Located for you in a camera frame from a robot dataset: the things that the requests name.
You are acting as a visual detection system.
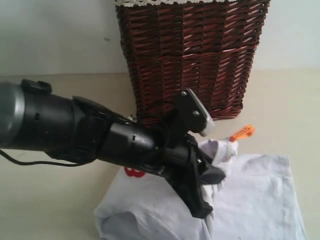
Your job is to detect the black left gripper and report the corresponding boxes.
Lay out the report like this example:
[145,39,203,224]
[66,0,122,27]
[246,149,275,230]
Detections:
[139,134,226,219]

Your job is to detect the white t-shirt red logo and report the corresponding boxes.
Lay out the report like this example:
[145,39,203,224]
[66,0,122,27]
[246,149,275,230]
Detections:
[94,138,307,240]

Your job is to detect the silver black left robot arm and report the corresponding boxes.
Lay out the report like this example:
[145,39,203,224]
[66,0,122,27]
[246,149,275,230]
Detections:
[0,79,226,219]

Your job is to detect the dark red wicker basket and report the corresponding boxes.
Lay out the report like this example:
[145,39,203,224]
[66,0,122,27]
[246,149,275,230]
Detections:
[115,0,270,125]

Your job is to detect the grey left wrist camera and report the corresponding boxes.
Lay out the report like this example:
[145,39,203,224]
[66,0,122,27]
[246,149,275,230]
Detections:
[164,88,215,148]

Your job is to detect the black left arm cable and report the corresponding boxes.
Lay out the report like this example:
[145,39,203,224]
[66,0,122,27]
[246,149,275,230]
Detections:
[0,148,81,168]

